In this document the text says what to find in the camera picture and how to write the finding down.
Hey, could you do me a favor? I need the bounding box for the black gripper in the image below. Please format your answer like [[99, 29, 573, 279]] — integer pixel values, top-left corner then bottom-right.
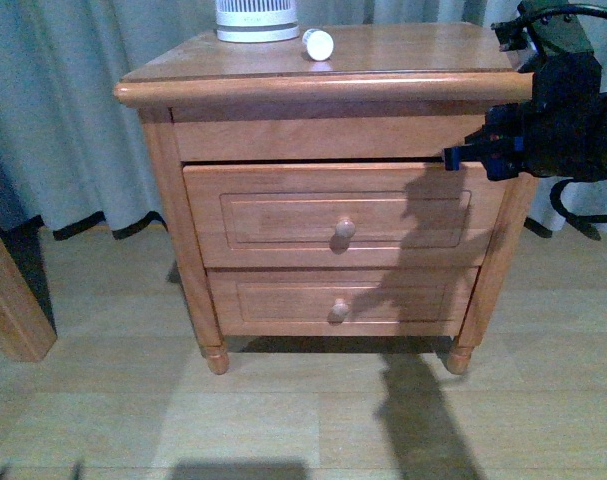
[[443, 102, 531, 181]]

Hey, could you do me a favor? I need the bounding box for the wooden drawer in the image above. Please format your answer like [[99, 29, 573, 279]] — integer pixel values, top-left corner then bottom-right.
[[183, 162, 505, 268], [210, 267, 478, 337]]

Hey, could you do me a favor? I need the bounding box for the white medicine bottle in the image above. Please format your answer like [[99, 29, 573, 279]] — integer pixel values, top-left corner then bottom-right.
[[302, 28, 334, 62]]

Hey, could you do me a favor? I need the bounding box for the wooden nightstand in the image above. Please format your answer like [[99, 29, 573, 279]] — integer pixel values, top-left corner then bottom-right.
[[114, 23, 537, 374]]

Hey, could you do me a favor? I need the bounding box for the white cylindrical air purifier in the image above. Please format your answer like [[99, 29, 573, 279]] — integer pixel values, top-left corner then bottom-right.
[[215, 0, 299, 43]]

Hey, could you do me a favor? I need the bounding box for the grey curtain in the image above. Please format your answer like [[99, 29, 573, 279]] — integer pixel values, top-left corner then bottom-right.
[[0, 0, 607, 241]]

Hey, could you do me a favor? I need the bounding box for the wooden furniture leg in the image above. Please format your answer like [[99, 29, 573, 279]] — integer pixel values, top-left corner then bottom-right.
[[0, 237, 57, 362]]

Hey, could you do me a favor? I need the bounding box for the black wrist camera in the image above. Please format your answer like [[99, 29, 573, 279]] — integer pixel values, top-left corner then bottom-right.
[[491, 1, 594, 73]]

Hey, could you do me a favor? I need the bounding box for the black camera cable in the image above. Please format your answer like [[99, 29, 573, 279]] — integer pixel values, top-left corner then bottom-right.
[[517, 2, 607, 24]]

